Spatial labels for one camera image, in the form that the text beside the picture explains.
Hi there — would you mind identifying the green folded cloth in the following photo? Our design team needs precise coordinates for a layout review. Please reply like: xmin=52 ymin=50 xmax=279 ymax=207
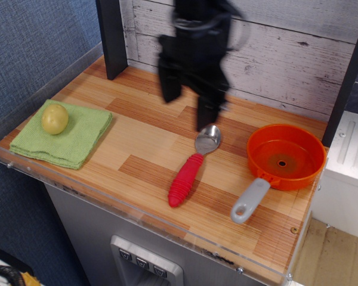
xmin=10 ymin=100 xmax=113 ymax=170

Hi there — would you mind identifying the clear acrylic table guard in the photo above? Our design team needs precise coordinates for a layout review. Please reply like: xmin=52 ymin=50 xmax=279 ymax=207
xmin=0 ymin=45 xmax=326 ymax=285

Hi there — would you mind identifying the yellow black object bottom left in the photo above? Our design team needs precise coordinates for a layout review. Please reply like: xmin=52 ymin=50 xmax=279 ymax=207
xmin=0 ymin=249 xmax=42 ymax=286

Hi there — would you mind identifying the black left shelf post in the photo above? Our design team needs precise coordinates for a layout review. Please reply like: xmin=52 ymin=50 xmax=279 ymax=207
xmin=95 ymin=0 xmax=128 ymax=80

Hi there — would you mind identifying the silver dispenser button panel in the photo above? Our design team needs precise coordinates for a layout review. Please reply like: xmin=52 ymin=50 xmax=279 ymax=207
xmin=110 ymin=235 xmax=184 ymax=285

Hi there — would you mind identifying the black shelf post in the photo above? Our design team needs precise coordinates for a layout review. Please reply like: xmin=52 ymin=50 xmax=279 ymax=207
xmin=322 ymin=38 xmax=358 ymax=148
xmin=95 ymin=0 xmax=128 ymax=80

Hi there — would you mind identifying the black right shelf post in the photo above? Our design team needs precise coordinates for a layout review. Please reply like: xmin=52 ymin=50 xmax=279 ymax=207
xmin=322 ymin=38 xmax=358 ymax=148

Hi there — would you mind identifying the orange pan with grey handle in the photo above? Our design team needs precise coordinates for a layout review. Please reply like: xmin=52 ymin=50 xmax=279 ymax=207
xmin=230 ymin=124 xmax=326 ymax=224

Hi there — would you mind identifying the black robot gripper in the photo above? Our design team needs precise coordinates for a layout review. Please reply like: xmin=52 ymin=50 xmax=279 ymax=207
xmin=158 ymin=11 xmax=242 ymax=131

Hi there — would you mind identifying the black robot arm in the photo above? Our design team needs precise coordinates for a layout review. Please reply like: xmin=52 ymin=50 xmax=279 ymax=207
xmin=158 ymin=1 xmax=241 ymax=130

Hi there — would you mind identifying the grey toy cabinet front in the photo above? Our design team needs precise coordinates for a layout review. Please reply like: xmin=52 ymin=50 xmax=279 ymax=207
xmin=46 ymin=185 xmax=260 ymax=285

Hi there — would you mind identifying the red handled metal spoon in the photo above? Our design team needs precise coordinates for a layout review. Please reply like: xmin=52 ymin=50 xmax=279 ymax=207
xmin=168 ymin=125 xmax=221 ymax=207

